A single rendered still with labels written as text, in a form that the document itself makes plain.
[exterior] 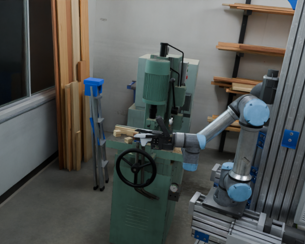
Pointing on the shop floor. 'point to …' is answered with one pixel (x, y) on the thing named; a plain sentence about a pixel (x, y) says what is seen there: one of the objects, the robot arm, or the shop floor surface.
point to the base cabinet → (141, 208)
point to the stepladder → (89, 84)
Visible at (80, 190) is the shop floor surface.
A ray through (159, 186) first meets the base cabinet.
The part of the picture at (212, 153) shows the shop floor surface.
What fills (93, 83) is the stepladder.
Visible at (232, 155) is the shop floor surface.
